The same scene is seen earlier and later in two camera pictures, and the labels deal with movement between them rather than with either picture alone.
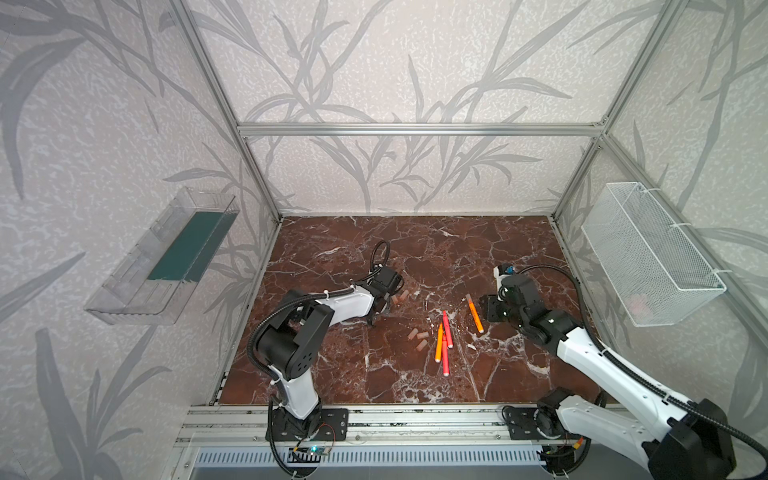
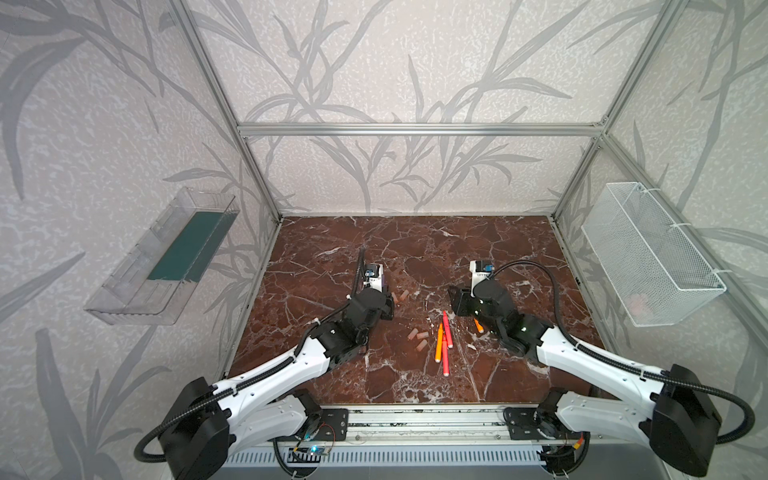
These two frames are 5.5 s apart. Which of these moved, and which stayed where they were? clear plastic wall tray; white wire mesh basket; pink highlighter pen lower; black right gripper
Moved: black right gripper
Stayed: clear plastic wall tray; pink highlighter pen lower; white wire mesh basket
